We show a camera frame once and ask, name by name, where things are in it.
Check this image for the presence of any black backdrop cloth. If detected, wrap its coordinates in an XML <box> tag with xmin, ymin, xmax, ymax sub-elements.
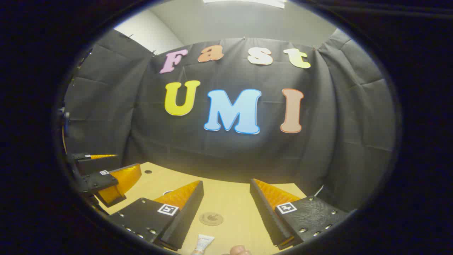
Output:
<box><xmin>62</xmin><ymin>28</ymin><xmax>397</xmax><ymax>213</ymax></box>

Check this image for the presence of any ceiling light panel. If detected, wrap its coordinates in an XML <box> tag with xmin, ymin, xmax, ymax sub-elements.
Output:
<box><xmin>202</xmin><ymin>0</ymin><xmax>286</xmax><ymax>9</ymax></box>

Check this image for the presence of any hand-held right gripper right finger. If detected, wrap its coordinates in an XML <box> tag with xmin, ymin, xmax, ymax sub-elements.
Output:
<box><xmin>250</xmin><ymin>178</ymin><xmax>349</xmax><ymax>250</ymax></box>

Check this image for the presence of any white toothpaste tube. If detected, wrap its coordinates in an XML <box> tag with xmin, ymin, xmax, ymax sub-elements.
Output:
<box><xmin>191</xmin><ymin>234</ymin><xmax>215</xmax><ymax>255</ymax></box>

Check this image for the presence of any round brown coaster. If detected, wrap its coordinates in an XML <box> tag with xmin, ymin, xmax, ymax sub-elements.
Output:
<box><xmin>199</xmin><ymin>212</ymin><xmax>224</xmax><ymax>226</ymax></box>

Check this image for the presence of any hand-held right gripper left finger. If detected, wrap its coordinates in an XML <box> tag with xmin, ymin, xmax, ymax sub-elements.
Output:
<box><xmin>106</xmin><ymin>180</ymin><xmax>205</xmax><ymax>251</ymax></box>

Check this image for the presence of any light wooden desktop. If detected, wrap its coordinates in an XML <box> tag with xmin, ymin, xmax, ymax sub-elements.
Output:
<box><xmin>97</xmin><ymin>162</ymin><xmax>308</xmax><ymax>255</ymax></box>

